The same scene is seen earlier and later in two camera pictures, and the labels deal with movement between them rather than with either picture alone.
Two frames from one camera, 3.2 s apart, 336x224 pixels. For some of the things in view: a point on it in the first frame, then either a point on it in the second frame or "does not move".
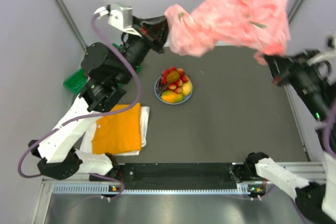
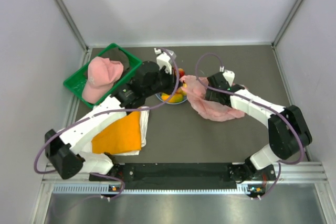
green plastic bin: [75, 83] does not move
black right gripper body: [294, 68] → [211, 95]
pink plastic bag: [250, 14] → [196, 87]
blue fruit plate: [185, 98] does not move
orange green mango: [170, 96] does not move
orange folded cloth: [118, 132] does not move
